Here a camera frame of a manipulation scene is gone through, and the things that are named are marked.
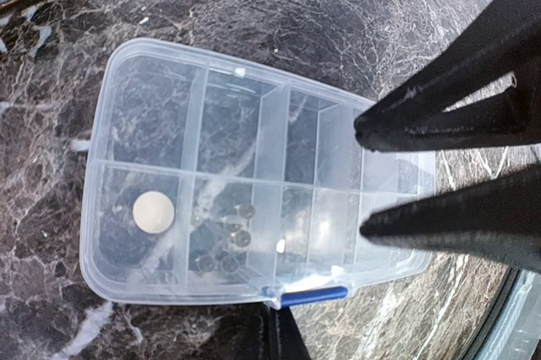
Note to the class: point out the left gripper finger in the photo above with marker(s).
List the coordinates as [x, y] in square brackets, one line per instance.
[271, 334]

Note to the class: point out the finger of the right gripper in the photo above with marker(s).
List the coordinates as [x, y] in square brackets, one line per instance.
[498, 220]
[482, 91]

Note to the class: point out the clear plastic pill organizer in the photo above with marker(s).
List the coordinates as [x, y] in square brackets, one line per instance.
[268, 183]

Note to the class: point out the tan pill in organizer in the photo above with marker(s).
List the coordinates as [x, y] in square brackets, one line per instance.
[153, 212]

